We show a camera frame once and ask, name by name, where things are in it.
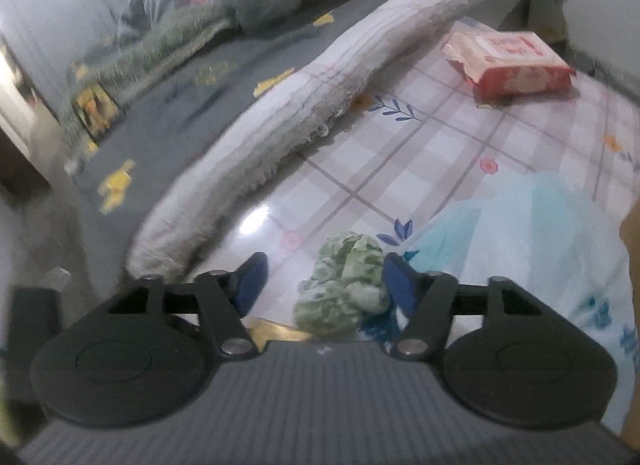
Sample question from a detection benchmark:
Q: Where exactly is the white and blue cloth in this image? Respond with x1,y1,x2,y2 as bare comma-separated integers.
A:
360,172,638,371

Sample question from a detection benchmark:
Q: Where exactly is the white fringed blanket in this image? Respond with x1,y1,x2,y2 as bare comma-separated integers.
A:
127,0,526,281

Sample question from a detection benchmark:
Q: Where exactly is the red tissue packet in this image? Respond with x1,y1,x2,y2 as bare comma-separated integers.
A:
442,31,576,100

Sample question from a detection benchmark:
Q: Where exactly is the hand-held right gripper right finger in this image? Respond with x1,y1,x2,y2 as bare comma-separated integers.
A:
382,251,543,360

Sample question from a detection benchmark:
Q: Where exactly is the green floral cloth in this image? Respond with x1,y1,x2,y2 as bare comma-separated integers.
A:
292,232,393,336

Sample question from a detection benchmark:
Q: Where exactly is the grey sheet with yellow prints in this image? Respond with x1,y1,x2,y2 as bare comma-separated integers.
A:
65,0,401,226

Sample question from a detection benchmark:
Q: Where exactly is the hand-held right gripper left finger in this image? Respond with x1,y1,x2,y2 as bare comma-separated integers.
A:
107,251,271,361

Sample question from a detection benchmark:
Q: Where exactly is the checked floral bedsheet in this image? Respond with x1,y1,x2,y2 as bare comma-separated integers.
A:
190,15,640,346

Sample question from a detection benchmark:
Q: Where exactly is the gold tissue packet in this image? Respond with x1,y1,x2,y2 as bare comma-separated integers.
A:
245,320,311,346

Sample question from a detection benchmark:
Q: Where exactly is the green patterned cloth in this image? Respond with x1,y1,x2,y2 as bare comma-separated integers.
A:
65,10,236,140

